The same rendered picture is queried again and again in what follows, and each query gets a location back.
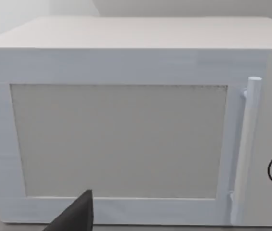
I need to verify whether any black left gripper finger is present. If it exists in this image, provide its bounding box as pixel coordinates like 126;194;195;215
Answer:
42;189;94;231

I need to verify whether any pale microwave door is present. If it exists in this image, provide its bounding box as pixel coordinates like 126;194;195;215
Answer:
0;81;247;226

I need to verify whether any pale microwave oven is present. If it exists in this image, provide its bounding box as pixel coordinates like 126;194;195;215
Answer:
0;16;272;228

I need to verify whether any pale microwave door handle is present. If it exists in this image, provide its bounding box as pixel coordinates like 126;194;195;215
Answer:
229;76;263;224

